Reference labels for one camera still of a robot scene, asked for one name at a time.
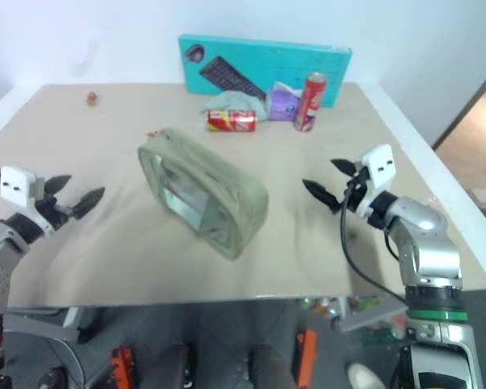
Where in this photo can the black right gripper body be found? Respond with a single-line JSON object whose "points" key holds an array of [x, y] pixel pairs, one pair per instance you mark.
{"points": [[358, 190]]}

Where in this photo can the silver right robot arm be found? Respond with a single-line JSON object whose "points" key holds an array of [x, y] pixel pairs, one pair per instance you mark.
{"points": [[429, 247]]}

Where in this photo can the dark trouser leg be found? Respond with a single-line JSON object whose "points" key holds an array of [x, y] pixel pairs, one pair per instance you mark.
{"points": [[271, 368]]}

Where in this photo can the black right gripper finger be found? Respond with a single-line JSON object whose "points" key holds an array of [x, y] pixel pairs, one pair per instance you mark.
{"points": [[320, 192], [343, 165]]}

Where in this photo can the tall red drink can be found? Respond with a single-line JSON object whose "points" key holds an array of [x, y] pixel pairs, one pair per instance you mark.
{"points": [[311, 101]]}

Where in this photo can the pale green cloth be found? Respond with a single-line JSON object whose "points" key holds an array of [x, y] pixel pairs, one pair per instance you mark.
{"points": [[235, 101]]}

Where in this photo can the white shoe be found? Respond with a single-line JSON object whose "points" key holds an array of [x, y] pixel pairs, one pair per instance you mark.
{"points": [[364, 377]]}

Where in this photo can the small red yellow toy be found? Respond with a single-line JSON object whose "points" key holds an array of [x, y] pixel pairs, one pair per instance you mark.
{"points": [[91, 98]]}

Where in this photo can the clear green zip pouch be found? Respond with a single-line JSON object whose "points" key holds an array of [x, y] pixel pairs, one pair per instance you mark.
{"points": [[210, 190]]}

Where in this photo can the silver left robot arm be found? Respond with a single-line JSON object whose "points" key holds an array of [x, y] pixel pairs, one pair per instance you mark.
{"points": [[8, 243]]}

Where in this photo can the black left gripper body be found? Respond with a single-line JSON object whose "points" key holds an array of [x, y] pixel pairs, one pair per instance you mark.
{"points": [[50, 210]]}

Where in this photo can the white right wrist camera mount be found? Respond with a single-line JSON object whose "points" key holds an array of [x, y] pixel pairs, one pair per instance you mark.
{"points": [[380, 166]]}

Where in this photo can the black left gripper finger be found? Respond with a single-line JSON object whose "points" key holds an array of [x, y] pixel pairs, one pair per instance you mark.
{"points": [[88, 200], [58, 183]]}

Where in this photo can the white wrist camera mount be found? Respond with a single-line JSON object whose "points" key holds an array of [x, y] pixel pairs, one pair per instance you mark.
{"points": [[380, 166], [17, 184]]}

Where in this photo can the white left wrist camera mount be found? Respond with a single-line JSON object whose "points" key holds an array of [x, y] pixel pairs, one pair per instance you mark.
{"points": [[17, 184]]}

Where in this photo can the teal keyboard box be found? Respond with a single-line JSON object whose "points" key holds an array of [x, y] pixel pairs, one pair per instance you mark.
{"points": [[259, 65]]}

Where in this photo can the purple tissue pack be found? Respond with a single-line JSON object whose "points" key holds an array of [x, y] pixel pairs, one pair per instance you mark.
{"points": [[282, 104]]}

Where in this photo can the orange black clamp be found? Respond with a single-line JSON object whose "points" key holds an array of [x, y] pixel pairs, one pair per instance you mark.
{"points": [[307, 354], [123, 364]]}

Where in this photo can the short red drink can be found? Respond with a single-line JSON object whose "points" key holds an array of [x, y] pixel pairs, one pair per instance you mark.
{"points": [[231, 120]]}

